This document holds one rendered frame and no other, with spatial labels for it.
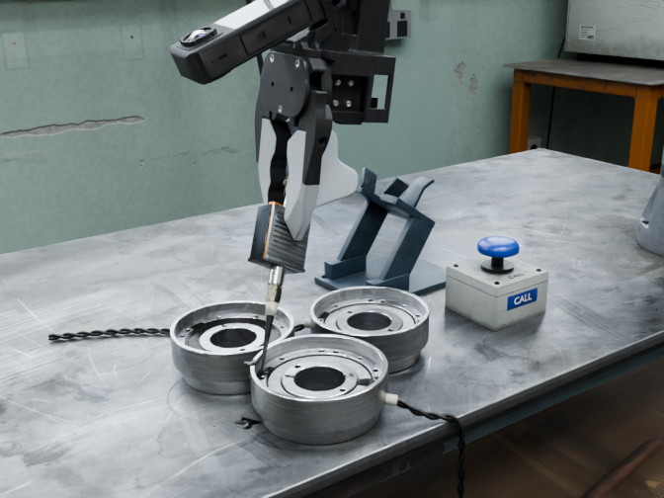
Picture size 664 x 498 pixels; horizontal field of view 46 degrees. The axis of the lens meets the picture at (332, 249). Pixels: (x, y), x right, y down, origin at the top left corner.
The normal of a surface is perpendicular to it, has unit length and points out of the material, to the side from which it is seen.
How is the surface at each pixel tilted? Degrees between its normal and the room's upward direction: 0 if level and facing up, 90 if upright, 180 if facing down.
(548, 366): 0
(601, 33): 90
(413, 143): 90
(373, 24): 91
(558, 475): 0
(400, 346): 90
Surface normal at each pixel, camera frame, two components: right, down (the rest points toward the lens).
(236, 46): 0.51, 0.33
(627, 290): -0.02, -0.94
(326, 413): 0.11, 0.33
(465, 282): -0.83, 0.20
